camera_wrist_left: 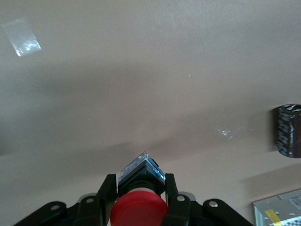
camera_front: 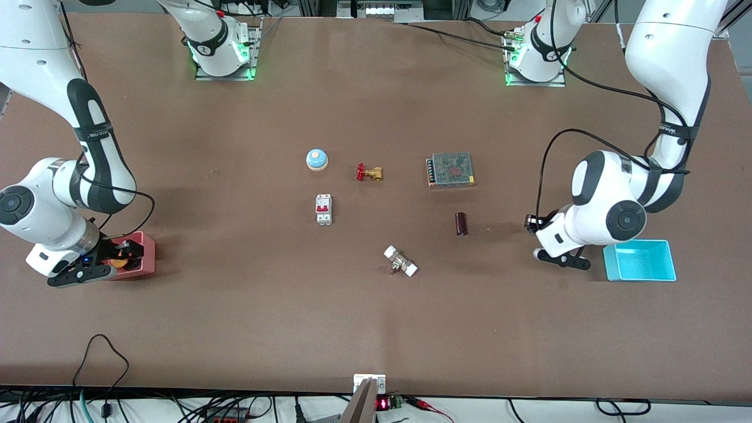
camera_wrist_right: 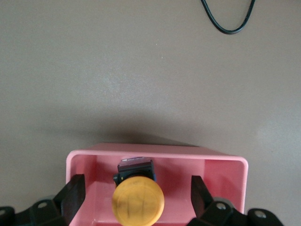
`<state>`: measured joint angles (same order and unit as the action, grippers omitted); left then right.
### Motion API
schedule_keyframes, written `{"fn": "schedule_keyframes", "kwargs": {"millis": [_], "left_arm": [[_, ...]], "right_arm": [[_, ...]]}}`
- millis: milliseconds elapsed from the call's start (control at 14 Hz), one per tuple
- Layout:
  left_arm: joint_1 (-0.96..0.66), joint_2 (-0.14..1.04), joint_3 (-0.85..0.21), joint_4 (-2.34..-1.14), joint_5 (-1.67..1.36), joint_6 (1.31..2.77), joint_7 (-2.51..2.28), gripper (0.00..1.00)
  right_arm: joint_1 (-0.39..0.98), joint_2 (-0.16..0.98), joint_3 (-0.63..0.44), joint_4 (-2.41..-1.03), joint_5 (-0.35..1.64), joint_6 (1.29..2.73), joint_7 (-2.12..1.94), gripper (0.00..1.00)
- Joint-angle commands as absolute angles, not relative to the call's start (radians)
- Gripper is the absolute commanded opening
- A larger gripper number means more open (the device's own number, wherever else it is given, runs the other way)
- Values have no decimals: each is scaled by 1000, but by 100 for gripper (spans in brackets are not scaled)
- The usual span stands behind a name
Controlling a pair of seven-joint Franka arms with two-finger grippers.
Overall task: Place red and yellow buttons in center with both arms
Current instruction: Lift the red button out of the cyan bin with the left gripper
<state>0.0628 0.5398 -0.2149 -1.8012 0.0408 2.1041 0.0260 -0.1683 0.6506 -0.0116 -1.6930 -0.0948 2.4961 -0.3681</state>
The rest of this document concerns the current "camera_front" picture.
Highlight pink plastic bin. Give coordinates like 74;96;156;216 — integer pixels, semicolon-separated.
107;231;156;281

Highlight cyan plastic bin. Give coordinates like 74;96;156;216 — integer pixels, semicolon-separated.
603;239;677;283

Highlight metal mesh power supply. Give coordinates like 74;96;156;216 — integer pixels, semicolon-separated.
426;152;475;189

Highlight metal fitting white ends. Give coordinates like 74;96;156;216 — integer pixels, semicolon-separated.
384;245;419;278

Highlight red clip lead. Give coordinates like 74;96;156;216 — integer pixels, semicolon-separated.
408;398;454;423

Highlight grey device with lights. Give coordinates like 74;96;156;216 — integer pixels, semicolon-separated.
338;0;424;22

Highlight black looped cable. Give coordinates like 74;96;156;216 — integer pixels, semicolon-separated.
72;334;130;419

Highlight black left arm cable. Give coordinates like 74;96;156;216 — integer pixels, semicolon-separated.
536;0;700;221

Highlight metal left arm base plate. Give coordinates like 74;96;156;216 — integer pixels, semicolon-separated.
505;32;566;88

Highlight black coiled cable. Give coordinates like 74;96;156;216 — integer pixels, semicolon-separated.
596;398;652;416

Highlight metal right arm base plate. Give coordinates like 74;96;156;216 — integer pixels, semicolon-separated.
195;16;262;81

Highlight long black table cable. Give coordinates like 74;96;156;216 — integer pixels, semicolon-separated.
399;21;518;51

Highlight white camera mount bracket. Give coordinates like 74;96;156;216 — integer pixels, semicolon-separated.
340;374;387;423

